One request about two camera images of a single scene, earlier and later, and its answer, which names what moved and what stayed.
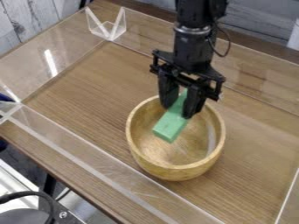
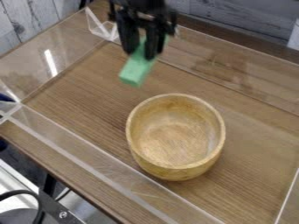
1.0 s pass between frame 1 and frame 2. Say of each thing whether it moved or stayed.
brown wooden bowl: stayed
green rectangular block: moved
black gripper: moved
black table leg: stayed
